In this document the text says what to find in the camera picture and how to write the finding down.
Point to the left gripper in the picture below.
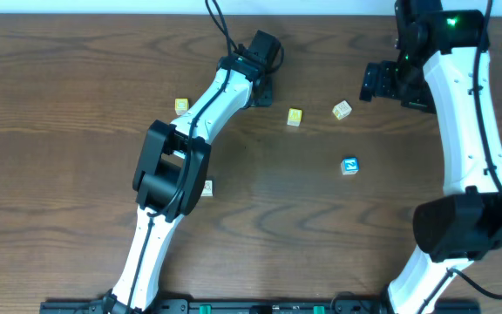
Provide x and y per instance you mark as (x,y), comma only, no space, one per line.
(264,93)

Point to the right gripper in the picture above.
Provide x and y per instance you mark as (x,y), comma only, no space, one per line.
(369,81)

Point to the blue number 2 block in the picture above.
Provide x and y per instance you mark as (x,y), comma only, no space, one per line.
(349,166)

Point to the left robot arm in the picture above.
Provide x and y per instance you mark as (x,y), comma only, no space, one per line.
(172,168)

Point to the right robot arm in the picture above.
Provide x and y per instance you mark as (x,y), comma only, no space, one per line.
(443,68)

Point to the yellow sided tilted block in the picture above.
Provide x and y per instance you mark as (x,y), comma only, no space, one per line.
(342,110)

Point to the yellow block centre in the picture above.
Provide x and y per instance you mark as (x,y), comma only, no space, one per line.
(294,117)

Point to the yellow block left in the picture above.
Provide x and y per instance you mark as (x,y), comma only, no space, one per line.
(181,106)

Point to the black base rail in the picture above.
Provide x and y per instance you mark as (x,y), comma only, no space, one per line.
(182,306)

